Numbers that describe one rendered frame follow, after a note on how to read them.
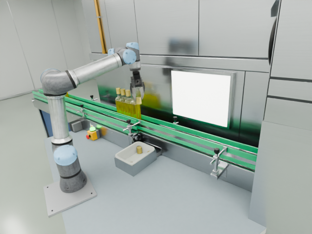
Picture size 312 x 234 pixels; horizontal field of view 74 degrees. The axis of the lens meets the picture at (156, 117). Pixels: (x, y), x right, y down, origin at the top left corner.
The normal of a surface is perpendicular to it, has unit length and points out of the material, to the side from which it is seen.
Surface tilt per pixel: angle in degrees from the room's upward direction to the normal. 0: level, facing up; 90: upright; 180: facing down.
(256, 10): 90
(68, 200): 1
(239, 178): 90
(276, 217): 90
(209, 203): 0
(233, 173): 90
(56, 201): 1
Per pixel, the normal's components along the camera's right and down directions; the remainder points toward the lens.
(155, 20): -0.65, 0.35
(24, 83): 0.76, 0.21
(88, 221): -0.07, -0.91
